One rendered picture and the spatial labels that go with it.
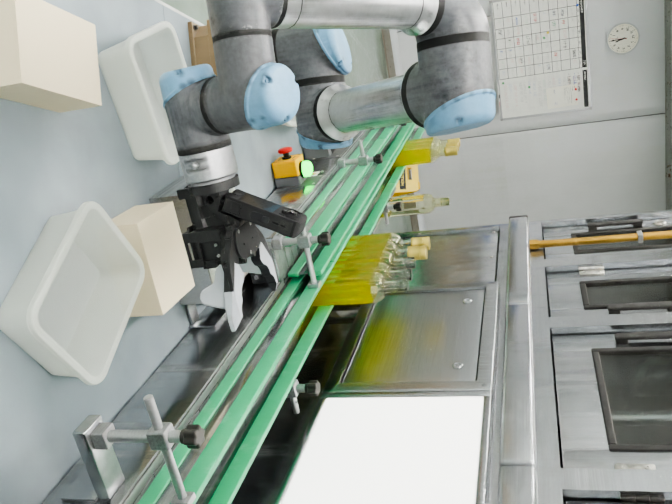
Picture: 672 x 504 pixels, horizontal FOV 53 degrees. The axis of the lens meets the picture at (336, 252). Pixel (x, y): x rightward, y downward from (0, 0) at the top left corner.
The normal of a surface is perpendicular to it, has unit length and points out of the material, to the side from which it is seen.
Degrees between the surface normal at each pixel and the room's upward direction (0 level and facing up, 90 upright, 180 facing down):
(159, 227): 0
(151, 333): 0
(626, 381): 90
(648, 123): 90
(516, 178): 90
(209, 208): 92
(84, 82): 0
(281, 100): 17
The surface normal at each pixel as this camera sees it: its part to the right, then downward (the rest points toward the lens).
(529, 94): -0.24, 0.40
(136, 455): -0.18, -0.91
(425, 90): -0.84, 0.19
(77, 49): 0.95, -0.07
